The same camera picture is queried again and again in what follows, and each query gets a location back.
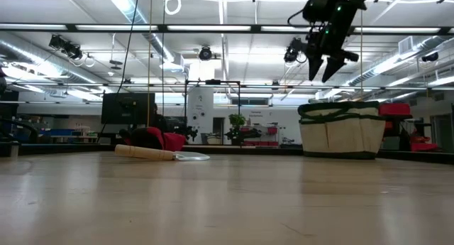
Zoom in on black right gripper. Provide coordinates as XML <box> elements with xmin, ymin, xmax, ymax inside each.
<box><xmin>305</xmin><ymin>3</ymin><xmax>360</xmax><ymax>84</ymax></box>

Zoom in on beige green gardening bag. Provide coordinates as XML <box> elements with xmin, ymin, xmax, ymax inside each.
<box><xmin>297</xmin><ymin>100</ymin><xmax>387</xmax><ymax>161</ymax></box>

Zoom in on red and black garden glove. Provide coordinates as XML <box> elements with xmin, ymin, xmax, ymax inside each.
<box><xmin>118</xmin><ymin>126</ymin><xmax>187</xmax><ymax>153</ymax></box>

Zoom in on wooden handled metal trowel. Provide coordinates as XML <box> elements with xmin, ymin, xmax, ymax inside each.
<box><xmin>114</xmin><ymin>143</ymin><xmax>211</xmax><ymax>163</ymax></box>

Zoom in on shelf with red bins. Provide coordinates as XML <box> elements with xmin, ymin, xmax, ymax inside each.
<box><xmin>242</xmin><ymin>123</ymin><xmax>279</xmax><ymax>148</ymax></box>

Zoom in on red box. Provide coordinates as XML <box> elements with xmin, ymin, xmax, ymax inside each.
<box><xmin>377</xmin><ymin>102</ymin><xmax>413</xmax><ymax>120</ymax></box>

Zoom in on green potted plant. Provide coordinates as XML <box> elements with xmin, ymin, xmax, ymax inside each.
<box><xmin>226</xmin><ymin>113</ymin><xmax>247</xmax><ymax>146</ymax></box>

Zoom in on black overhead light bar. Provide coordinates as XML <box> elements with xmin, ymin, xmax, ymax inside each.
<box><xmin>0</xmin><ymin>23</ymin><xmax>454</xmax><ymax>35</ymax></box>

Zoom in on red bin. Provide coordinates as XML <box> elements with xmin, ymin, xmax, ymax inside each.
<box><xmin>410</xmin><ymin>134</ymin><xmax>439</xmax><ymax>153</ymax></box>

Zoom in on large black monitor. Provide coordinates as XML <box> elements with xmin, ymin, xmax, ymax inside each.
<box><xmin>101</xmin><ymin>92</ymin><xmax>156</xmax><ymax>126</ymax></box>

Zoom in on blue storage bins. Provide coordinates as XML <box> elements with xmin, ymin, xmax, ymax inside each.
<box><xmin>38</xmin><ymin>128</ymin><xmax>78</xmax><ymax>138</ymax></box>

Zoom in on black overhead camera with cable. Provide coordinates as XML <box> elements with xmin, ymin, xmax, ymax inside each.
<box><xmin>283</xmin><ymin>37</ymin><xmax>309</xmax><ymax>65</ymax></box>

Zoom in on silver ventilation duct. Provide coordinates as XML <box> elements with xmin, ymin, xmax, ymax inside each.
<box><xmin>102</xmin><ymin>0</ymin><xmax>175</xmax><ymax>63</ymax></box>
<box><xmin>349</xmin><ymin>34</ymin><xmax>448</xmax><ymax>87</ymax></box>
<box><xmin>0</xmin><ymin>38</ymin><xmax>107</xmax><ymax>89</ymax></box>

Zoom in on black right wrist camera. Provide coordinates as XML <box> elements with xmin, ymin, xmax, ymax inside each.
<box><xmin>301</xmin><ymin>0</ymin><xmax>330</xmax><ymax>25</ymax></box>

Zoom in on black metal frame stand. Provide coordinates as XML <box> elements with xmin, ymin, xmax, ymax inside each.
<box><xmin>183</xmin><ymin>79</ymin><xmax>242</xmax><ymax>146</ymax></box>

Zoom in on round black ceiling camera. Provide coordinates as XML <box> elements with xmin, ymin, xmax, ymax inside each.
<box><xmin>198</xmin><ymin>45</ymin><xmax>214</xmax><ymax>62</ymax></box>

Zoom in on white cable ring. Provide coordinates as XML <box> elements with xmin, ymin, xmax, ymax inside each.
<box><xmin>164</xmin><ymin>0</ymin><xmax>182</xmax><ymax>16</ymax></box>

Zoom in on thin black hanging cable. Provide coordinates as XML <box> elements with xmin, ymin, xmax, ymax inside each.
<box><xmin>161</xmin><ymin>0</ymin><xmax>167</xmax><ymax>132</ymax></box>

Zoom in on thick black curved cable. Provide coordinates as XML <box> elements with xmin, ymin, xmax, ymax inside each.
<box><xmin>0</xmin><ymin>116</ymin><xmax>40</xmax><ymax>144</ymax></box>

